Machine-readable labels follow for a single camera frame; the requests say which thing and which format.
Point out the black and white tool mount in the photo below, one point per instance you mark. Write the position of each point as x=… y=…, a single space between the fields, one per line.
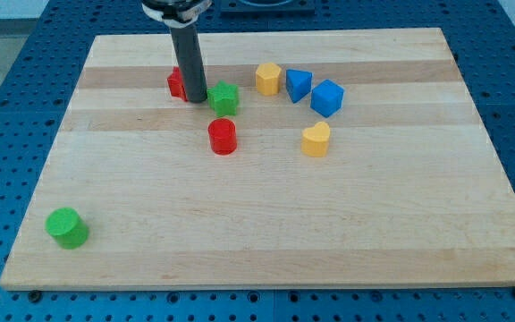
x=180 y=11

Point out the red block behind rod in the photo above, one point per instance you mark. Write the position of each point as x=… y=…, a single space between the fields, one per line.
x=176 y=85

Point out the blue triangle block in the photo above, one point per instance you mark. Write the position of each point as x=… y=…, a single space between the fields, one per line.
x=298 y=84

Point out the green star block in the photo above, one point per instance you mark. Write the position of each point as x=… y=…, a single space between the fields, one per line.
x=223 y=98

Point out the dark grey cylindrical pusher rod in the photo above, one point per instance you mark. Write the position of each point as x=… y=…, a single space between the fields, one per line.
x=189 y=58

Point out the red cylinder block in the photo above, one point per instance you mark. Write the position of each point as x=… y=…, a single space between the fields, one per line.
x=222 y=136

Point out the yellow hexagon block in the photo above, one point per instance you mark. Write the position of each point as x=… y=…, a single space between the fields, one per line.
x=268 y=79

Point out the green cylinder block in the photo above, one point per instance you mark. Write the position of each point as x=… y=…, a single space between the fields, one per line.
x=66 y=228

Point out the wooden board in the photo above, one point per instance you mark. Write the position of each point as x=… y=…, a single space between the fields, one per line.
x=411 y=193

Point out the blue cube block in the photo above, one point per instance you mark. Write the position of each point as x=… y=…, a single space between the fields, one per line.
x=326 y=98

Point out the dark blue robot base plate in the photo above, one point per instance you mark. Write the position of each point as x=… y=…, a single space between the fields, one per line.
x=231 y=7

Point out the yellow heart block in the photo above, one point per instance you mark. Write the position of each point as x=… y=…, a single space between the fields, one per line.
x=315 y=140

